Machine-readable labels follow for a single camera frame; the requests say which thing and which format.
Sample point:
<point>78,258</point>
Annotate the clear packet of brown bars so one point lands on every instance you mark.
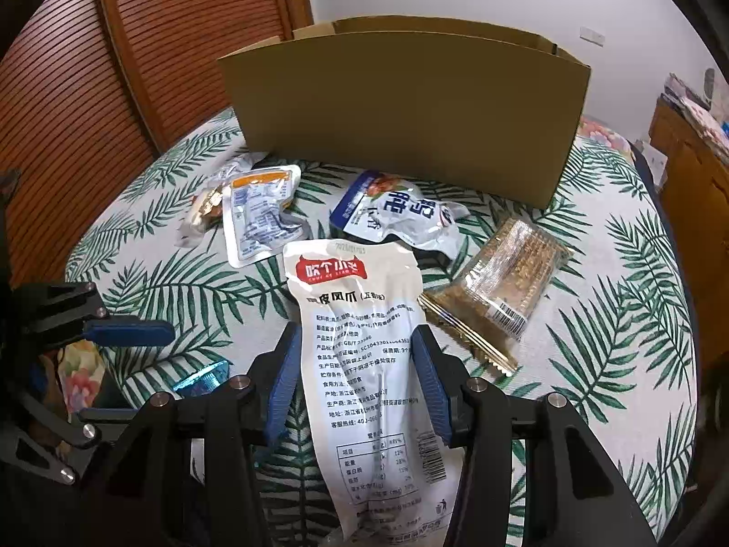
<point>507,273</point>

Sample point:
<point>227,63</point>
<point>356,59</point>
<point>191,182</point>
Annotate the white wall outlet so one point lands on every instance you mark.
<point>592,36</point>

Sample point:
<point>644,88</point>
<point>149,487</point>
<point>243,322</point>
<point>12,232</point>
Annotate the white and orange snack packet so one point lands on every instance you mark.
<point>256,222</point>

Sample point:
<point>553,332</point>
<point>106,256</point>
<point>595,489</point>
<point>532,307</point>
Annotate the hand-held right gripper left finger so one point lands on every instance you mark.
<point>285,367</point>

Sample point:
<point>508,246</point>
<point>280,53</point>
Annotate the brown cardboard box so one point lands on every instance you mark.
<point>410,108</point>

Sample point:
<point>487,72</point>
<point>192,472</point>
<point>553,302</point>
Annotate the pile of papers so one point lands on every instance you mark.
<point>697,105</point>

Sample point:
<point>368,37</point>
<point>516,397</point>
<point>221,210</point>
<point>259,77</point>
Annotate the grey oval object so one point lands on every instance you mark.
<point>709,82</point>

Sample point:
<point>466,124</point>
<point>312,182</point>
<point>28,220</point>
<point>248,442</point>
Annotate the blue candy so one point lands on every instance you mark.
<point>202,380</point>

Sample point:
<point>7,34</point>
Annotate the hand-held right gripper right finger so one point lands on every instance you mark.
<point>431,379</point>

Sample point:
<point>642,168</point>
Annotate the leaf print bed sheet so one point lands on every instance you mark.
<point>586,307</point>

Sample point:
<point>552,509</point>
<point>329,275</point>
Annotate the wooden cabinet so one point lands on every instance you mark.
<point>697,194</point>

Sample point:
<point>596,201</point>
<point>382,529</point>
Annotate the floral pillow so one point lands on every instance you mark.
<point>603,131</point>

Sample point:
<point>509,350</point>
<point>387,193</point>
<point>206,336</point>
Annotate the floral cloth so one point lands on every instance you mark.
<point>80,379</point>

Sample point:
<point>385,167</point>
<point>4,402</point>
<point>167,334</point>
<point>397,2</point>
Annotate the white and blue snack packet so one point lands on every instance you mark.
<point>393,211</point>

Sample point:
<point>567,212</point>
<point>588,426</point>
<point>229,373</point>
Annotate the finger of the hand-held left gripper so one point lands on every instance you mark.
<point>105,419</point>
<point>136,333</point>

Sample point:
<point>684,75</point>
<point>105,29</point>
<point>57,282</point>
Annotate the clear packet of nuts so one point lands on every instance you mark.
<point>208,205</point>

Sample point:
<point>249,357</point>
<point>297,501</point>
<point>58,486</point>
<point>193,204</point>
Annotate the long white snack packet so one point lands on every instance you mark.
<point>359,319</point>

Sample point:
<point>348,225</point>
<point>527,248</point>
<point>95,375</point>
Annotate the wooden louvered door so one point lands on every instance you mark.
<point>62,142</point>
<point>199,40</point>

